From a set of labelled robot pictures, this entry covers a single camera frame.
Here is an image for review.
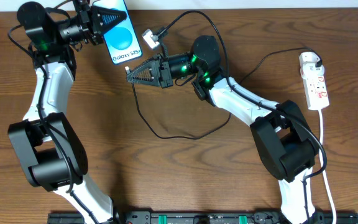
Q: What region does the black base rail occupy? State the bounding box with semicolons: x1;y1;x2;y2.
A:
46;211;358;224

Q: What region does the white power strip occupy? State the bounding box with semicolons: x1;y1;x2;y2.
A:
299;52;329;111

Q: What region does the black charger cable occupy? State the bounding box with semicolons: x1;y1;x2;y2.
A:
124;47;323;140

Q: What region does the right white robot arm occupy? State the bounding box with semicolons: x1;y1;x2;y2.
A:
126;35;327;223

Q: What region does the blue Galaxy smartphone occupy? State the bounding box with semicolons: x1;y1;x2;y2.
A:
93;0;142;65

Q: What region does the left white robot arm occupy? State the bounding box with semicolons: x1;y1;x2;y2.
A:
7;1;127;223

